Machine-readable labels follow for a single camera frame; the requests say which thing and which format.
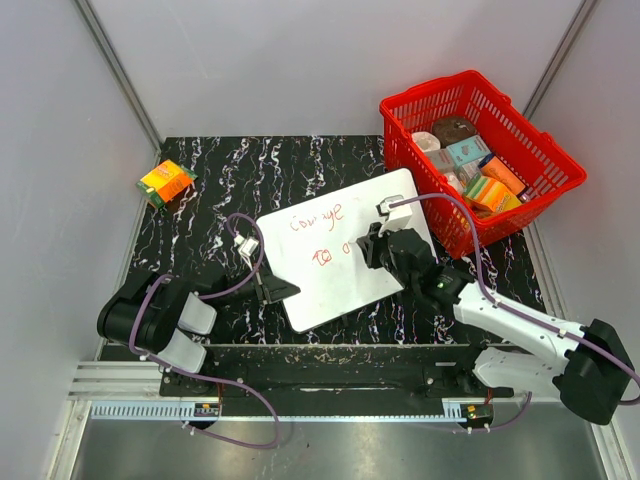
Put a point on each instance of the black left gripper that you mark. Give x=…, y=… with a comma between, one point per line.
x=276, y=287

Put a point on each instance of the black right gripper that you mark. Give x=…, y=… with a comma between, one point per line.
x=370, y=245

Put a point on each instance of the white whiteboard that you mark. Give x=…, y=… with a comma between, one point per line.
x=305, y=244

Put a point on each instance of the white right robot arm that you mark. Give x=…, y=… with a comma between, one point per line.
x=585, y=366

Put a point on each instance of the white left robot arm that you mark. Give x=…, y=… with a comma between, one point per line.
x=156, y=314

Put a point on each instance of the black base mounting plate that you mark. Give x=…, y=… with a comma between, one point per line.
x=433, y=371

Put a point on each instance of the white toilet paper roll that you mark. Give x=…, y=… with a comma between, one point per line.
x=426, y=141

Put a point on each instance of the yellow green sponge pack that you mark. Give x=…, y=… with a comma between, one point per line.
x=490, y=195

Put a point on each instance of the brown round lid jar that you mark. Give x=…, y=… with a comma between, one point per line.
x=452, y=129

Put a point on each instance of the teal cardboard box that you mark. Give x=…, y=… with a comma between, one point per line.
x=468, y=150

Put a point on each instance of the orange blue box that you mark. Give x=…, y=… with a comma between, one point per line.
x=491, y=166

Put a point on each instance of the orange green snack box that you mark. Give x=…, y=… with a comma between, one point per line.
x=166, y=181

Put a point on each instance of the red plastic shopping basket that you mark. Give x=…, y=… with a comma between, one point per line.
x=536, y=159

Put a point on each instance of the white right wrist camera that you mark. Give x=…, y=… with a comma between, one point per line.
x=394, y=213

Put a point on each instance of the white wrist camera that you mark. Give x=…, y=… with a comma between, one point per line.
x=246, y=247
x=394, y=213

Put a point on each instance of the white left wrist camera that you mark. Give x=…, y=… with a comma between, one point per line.
x=246, y=247

